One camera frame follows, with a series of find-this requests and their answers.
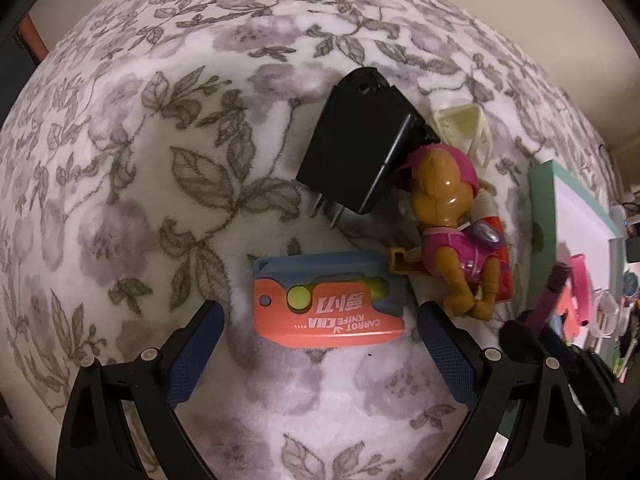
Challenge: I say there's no black plug adapter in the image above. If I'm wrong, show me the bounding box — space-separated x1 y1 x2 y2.
295 66 428 228

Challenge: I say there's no pink wrist band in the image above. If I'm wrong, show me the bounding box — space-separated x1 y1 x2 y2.
557 255 593 331

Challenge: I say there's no purple tube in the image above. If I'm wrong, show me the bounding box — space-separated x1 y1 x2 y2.
532 262 571 328

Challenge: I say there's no orange toy knife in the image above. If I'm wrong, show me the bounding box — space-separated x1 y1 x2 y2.
252 249 407 348

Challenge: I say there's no floral blanket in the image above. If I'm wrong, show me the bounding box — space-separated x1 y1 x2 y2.
0 0 626 480

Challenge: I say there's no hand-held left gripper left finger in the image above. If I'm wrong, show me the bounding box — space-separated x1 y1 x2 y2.
55 300 226 480

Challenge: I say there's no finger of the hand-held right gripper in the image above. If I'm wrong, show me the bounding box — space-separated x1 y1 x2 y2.
500 319 558 363

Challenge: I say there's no cream plastic socket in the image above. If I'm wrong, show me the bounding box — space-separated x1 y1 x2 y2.
432 104 493 168

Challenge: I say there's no orange glue bottle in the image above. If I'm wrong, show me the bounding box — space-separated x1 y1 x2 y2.
472 195 516 306

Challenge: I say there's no pink dog toy figure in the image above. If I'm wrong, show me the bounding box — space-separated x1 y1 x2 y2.
387 142 503 323

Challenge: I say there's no teal tray box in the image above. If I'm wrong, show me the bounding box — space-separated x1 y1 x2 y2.
527 160 626 351

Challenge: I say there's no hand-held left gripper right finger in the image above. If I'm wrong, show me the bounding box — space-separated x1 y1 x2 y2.
417 301 586 480

